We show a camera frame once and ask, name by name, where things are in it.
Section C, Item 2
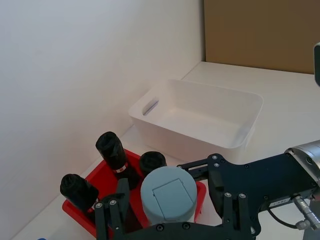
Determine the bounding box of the red plastic tray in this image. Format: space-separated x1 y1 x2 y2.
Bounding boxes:
61 148 207 240

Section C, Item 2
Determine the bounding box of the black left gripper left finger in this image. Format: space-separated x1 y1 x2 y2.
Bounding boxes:
93 178 131 240

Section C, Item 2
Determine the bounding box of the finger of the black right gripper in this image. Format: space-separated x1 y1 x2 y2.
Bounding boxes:
176 158 211 182

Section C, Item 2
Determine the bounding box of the black bag roll white label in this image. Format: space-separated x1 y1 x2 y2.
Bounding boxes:
95 131 141 190

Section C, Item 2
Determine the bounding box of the white plastic storage bin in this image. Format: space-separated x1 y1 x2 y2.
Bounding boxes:
127 78 265 165

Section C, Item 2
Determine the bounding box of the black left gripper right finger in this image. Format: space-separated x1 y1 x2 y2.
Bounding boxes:
208 171 251 231

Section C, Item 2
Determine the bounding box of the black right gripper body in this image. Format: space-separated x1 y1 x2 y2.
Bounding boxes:
207 153 319 214

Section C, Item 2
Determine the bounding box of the thin dark cable silver plug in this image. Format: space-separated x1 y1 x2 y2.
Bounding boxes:
267 194 317 230

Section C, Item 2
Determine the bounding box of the grey-blue round lidded container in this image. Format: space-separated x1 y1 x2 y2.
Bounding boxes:
140 165 199 226

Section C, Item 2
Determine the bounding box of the brown board panel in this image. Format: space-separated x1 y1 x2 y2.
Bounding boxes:
203 0 320 75

